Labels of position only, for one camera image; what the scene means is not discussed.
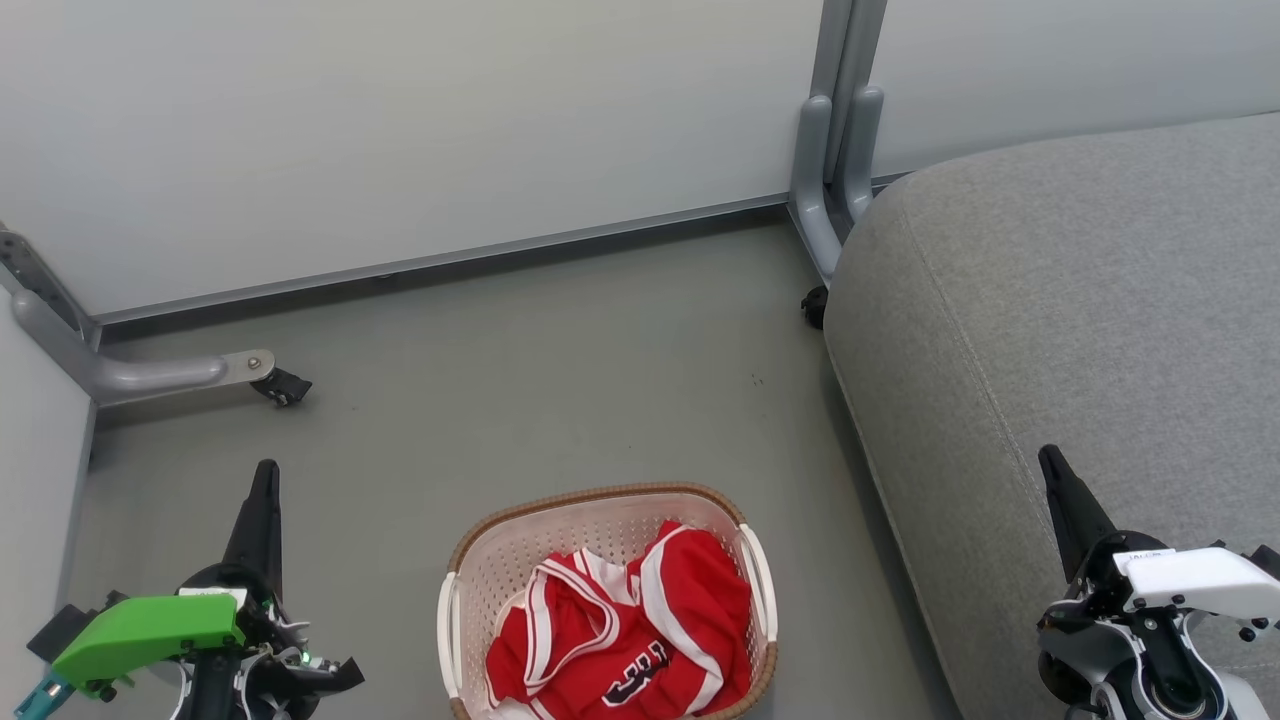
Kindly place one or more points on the grey partition bottom rail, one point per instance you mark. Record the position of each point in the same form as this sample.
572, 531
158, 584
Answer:
450, 262

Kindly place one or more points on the grey fabric sofa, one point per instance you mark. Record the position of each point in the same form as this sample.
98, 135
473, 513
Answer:
1080, 300

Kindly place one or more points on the red jersey black print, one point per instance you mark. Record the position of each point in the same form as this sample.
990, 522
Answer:
590, 650

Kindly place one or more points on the grey curved partition leg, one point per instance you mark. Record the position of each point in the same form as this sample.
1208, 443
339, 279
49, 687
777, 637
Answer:
150, 375

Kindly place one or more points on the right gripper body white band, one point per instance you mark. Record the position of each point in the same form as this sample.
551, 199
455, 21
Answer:
1200, 580

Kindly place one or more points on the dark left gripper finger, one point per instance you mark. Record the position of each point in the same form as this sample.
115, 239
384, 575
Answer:
258, 530

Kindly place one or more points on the grey partition post foot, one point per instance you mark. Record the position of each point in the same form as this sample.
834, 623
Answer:
830, 150

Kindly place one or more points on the white plastic laundry basket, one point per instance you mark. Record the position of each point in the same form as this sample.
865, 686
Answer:
520, 560

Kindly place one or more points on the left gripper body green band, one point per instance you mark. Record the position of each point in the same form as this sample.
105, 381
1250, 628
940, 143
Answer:
140, 630

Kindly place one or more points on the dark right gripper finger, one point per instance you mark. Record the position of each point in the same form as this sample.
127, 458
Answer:
1075, 515

